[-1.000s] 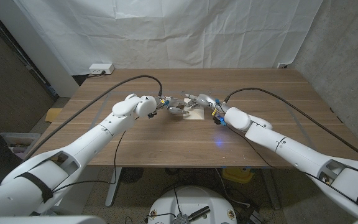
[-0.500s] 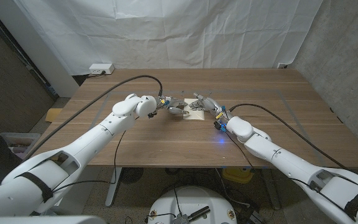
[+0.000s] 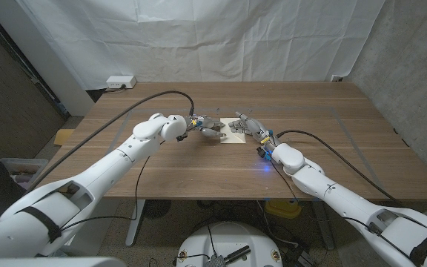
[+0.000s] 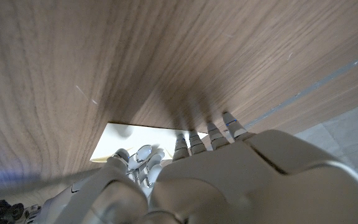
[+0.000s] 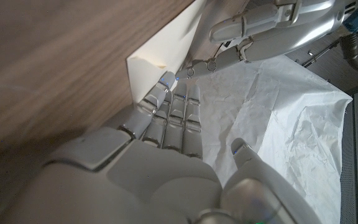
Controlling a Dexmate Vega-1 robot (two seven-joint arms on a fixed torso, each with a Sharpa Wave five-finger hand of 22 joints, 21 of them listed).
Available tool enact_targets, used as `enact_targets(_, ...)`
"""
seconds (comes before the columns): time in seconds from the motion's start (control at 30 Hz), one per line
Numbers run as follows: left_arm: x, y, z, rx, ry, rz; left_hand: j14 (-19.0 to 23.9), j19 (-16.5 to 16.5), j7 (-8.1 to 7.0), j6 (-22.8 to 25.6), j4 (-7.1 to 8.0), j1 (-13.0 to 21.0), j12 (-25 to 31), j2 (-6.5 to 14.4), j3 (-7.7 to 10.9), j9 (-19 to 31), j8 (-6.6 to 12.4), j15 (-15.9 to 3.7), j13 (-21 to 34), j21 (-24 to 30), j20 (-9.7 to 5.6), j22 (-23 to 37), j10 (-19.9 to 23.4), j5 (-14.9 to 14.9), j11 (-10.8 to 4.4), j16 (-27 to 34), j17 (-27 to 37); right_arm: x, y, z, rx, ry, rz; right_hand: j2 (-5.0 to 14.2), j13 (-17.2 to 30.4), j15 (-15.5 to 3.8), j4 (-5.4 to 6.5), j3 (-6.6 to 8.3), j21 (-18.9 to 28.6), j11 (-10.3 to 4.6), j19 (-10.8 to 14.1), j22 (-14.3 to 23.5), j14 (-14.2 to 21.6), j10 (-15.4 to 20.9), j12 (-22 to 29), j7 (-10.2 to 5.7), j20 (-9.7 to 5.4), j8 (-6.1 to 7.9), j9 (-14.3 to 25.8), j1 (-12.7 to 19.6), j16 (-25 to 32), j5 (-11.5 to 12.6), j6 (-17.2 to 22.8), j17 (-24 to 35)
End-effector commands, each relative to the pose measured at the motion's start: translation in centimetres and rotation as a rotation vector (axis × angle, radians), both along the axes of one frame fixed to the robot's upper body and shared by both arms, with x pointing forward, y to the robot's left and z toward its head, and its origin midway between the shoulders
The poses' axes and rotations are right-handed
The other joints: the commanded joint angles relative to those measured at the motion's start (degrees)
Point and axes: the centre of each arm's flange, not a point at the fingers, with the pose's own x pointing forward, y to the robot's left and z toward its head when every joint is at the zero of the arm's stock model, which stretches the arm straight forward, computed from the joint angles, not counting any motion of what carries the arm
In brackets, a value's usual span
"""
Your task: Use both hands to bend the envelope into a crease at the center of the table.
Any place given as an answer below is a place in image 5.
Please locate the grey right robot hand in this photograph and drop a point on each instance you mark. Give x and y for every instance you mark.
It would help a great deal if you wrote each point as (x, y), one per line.
(135, 180)

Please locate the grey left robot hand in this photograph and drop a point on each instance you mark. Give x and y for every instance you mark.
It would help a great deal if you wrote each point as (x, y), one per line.
(291, 31)

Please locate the cream paper envelope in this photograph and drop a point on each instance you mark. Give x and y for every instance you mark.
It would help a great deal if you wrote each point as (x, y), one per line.
(160, 49)

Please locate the white wrinkled backdrop sheet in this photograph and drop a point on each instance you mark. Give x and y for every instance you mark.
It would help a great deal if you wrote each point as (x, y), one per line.
(275, 124)

